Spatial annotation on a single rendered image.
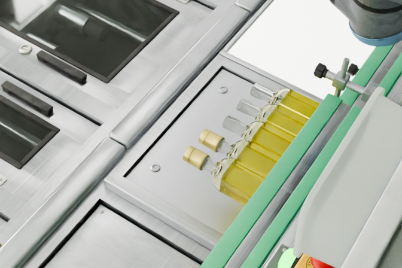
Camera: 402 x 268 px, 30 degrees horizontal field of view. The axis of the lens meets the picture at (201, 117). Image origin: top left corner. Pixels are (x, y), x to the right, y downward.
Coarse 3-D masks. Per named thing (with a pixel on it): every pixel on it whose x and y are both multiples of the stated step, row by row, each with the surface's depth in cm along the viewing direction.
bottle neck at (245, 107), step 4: (240, 100) 160; (244, 100) 160; (240, 104) 160; (244, 104) 160; (248, 104) 159; (252, 104) 160; (240, 108) 160; (244, 108) 159; (248, 108) 159; (252, 108) 159; (256, 108) 159; (260, 108) 159; (244, 112) 160; (248, 112) 159; (252, 112) 159; (256, 112) 158; (252, 116) 159
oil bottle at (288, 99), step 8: (272, 96) 161; (280, 96) 160; (288, 96) 160; (296, 96) 160; (304, 96) 160; (280, 104) 159; (288, 104) 159; (296, 104) 159; (304, 104) 159; (312, 104) 159; (296, 112) 157; (304, 112) 157; (312, 112) 157
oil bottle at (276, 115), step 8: (272, 104) 158; (264, 112) 157; (272, 112) 156; (280, 112) 157; (288, 112) 157; (256, 120) 158; (264, 120) 156; (272, 120) 155; (280, 120) 155; (288, 120) 155; (296, 120) 155; (304, 120) 156; (280, 128) 154; (288, 128) 154; (296, 128) 154
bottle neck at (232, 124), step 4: (228, 116) 157; (224, 120) 157; (228, 120) 156; (232, 120) 156; (236, 120) 157; (224, 124) 157; (228, 124) 156; (232, 124) 156; (236, 124) 156; (240, 124) 156; (244, 124) 156; (228, 128) 157; (232, 128) 156; (236, 128) 156; (240, 128) 155; (244, 128) 155; (232, 132) 157; (236, 132) 156; (240, 132) 155; (240, 136) 156
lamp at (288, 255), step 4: (292, 248) 116; (284, 252) 116; (288, 252) 115; (292, 252) 115; (284, 256) 115; (288, 256) 114; (292, 256) 114; (300, 256) 115; (280, 260) 115; (284, 260) 114; (288, 260) 114; (292, 260) 114; (296, 260) 114; (280, 264) 115; (284, 264) 114; (288, 264) 114; (292, 264) 114
